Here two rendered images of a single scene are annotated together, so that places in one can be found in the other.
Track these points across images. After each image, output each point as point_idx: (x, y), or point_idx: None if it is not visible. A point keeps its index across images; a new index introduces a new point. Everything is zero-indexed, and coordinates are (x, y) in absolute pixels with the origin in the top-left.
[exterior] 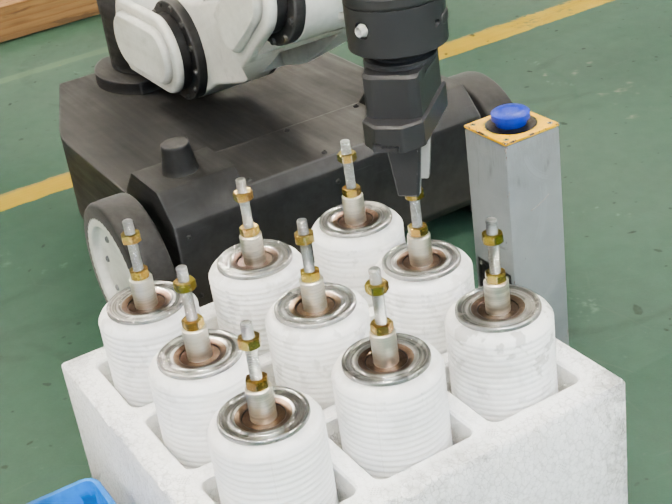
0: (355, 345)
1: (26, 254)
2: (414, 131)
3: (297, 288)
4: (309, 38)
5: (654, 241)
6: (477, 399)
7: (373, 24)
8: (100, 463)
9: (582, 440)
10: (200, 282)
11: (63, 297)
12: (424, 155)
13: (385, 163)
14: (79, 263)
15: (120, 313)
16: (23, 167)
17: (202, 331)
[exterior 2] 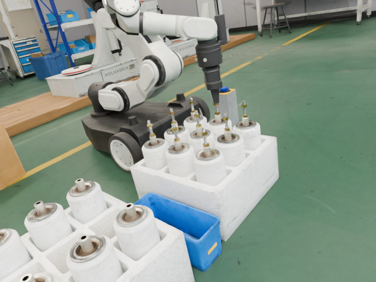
0: (218, 137)
1: (83, 161)
2: (220, 83)
3: (192, 132)
4: (161, 85)
5: None
6: (246, 147)
7: (208, 57)
8: (145, 192)
9: (271, 152)
10: None
11: (100, 168)
12: None
13: (181, 116)
14: (100, 160)
15: (149, 146)
16: (70, 145)
17: (180, 141)
